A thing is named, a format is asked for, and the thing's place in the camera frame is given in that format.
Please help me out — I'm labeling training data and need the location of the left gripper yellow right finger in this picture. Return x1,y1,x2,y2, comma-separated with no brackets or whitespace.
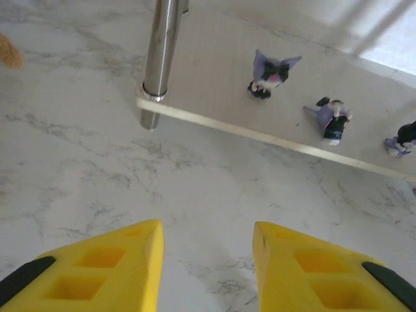
253,221,416,312

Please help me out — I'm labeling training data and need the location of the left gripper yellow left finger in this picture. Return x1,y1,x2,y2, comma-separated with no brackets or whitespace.
0,219,164,312

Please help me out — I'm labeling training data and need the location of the black-hooded purple figurine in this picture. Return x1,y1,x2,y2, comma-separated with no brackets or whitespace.
383,120,416,159

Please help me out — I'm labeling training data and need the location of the purple figurine with black bow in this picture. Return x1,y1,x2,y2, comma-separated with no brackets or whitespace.
248,48,303,101

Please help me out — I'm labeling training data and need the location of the two-tier beige shelf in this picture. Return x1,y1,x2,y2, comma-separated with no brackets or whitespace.
135,0,416,183

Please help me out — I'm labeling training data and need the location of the brown teddy bear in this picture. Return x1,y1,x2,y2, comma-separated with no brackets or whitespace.
0,32,25,70

